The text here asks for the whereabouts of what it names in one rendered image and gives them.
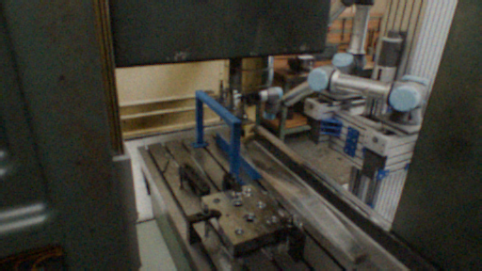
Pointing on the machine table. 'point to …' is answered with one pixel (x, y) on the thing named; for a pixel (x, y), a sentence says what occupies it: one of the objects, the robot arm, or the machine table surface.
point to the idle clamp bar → (196, 181)
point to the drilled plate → (224, 225)
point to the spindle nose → (249, 74)
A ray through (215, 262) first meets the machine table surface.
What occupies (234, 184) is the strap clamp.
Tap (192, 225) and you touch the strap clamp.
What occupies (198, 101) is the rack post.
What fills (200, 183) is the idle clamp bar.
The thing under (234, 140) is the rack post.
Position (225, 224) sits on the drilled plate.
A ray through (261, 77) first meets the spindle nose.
